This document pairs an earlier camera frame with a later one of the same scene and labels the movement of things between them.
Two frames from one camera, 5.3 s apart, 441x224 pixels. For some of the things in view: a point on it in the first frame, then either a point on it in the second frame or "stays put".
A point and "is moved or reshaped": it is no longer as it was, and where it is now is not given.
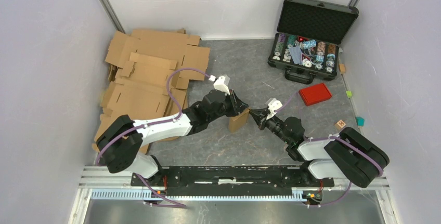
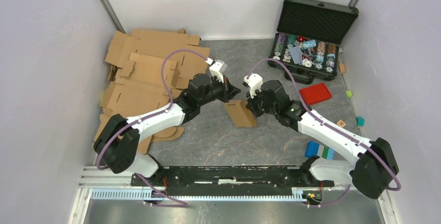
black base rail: x=230 y=180 stays put
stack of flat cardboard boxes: x=148 y=76 stays put
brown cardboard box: x=236 y=122 is moved or reshaped
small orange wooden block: x=342 y=68 stays put
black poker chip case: x=306 y=45 stays put
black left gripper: x=237 y=106 -> x=229 y=91
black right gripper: x=259 y=116 -> x=251 y=104
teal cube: x=360 y=121 stays put
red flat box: x=315 y=94 stays put
